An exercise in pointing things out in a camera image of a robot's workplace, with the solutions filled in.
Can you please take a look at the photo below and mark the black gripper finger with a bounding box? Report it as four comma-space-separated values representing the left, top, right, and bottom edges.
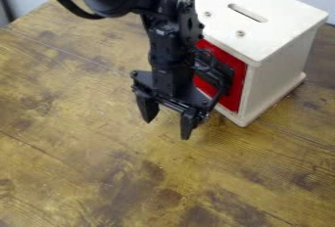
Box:
181, 111, 197, 140
136, 93, 159, 123

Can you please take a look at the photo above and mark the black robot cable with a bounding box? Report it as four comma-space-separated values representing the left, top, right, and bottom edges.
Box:
191, 47, 217, 73

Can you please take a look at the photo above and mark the red drawer with black handle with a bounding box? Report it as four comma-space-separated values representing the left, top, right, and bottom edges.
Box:
194, 40, 248, 113

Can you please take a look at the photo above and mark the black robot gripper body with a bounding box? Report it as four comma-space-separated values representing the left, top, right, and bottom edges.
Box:
131, 24, 209, 118

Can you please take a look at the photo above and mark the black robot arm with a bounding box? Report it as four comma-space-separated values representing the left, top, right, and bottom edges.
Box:
56, 0, 209, 140

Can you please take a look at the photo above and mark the white wooden drawer box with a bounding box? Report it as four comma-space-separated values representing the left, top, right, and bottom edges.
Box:
195, 0, 328, 127

